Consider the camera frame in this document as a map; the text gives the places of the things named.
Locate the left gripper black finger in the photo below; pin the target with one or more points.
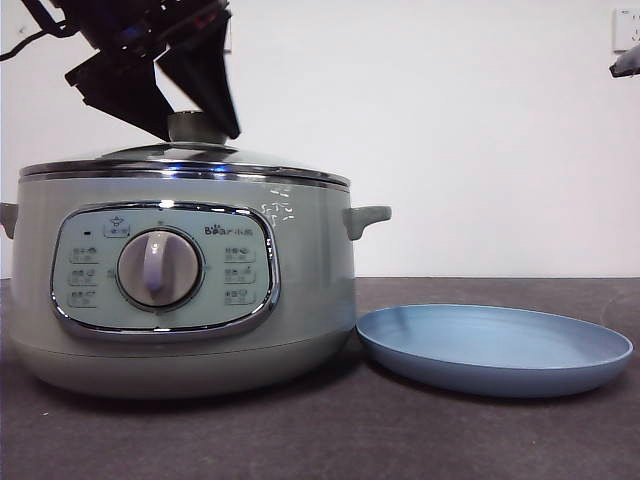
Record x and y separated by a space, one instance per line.
125 92
205 70

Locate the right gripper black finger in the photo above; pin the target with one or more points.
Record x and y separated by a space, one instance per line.
627 64

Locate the glass lid with green knob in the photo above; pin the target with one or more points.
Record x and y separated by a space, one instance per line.
192 127

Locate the pale green electric steamer pot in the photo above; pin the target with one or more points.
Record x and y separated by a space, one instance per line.
310 280

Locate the blue round plate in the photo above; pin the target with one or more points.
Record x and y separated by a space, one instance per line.
500 350

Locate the white wall socket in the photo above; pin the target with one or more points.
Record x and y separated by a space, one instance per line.
228 45
625 27

